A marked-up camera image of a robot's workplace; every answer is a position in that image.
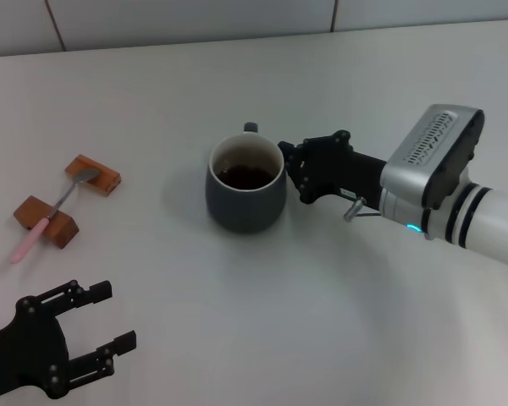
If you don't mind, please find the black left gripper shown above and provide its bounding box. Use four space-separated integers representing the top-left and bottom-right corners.
0 279 137 401

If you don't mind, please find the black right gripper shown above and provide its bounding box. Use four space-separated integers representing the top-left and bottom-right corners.
277 129 386 206

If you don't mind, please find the grey ceramic cup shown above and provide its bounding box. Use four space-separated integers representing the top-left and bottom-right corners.
204 122 288 233

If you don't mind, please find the pink handled metal spoon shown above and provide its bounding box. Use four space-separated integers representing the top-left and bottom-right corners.
10 167 100 265

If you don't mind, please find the dark coffee liquid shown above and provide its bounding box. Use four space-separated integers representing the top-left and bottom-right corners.
213 165 272 189

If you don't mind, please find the dark brown wooden rest block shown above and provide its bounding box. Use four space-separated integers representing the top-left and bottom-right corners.
13 195 80 250

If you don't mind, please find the flat orange wooden rest block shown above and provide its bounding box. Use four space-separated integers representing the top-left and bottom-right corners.
64 154 122 197

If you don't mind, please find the right arm cable with plug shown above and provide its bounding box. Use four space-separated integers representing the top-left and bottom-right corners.
343 196 382 222

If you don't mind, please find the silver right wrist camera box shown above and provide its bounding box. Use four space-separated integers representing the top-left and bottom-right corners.
379 103 486 211

